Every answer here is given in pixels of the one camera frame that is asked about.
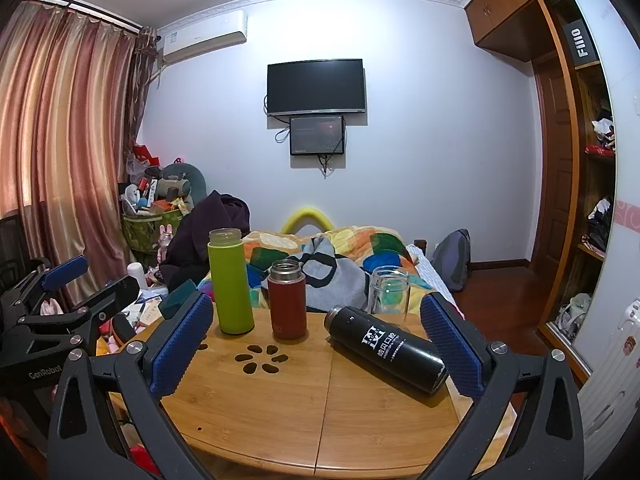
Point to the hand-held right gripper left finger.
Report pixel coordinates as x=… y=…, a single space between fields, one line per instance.
x=182 y=342

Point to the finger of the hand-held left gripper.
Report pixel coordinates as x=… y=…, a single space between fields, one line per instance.
x=112 y=292
x=62 y=270

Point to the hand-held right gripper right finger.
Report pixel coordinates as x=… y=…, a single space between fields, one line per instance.
x=452 y=345

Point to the black thermos cup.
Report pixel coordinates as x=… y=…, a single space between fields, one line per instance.
x=385 y=347

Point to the green thermos cup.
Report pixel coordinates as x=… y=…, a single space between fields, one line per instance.
x=230 y=285

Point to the clear glass cup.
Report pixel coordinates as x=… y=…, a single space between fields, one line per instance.
x=390 y=290

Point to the red thermos cup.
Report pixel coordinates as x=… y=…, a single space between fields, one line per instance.
x=287 y=310

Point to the black mesh chair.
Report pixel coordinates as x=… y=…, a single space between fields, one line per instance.
x=12 y=245

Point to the green basket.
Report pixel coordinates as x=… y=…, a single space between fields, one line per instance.
x=150 y=230

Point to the pink bunny toy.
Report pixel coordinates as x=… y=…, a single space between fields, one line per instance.
x=165 y=240

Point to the grey backpack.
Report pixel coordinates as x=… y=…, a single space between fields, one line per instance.
x=452 y=260

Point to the dark purple jacket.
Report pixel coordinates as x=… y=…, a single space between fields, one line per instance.
x=210 y=230

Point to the pale green bag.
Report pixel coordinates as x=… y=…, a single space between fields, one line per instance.
x=575 y=315

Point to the colourful patchwork blanket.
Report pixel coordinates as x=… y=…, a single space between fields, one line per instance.
x=370 y=245

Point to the grey and black garment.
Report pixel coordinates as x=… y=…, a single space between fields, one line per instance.
x=340 y=280

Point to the grey-green plush toy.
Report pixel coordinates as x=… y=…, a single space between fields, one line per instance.
x=180 y=177

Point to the pink striped curtain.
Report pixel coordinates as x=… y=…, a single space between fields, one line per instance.
x=65 y=135

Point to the red bag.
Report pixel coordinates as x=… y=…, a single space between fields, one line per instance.
x=145 y=156

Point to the yellow foam arch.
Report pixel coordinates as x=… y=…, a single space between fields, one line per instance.
x=306 y=211

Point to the wooden wardrobe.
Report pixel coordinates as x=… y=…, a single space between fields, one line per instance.
x=550 y=160

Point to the small black monitor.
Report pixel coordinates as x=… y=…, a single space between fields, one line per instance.
x=317 y=135

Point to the white air conditioner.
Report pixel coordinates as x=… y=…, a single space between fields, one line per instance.
x=205 y=35

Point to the black sign box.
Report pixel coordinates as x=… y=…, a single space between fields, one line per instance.
x=580 y=42

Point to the wall-mounted black television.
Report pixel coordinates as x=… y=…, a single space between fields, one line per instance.
x=316 y=86

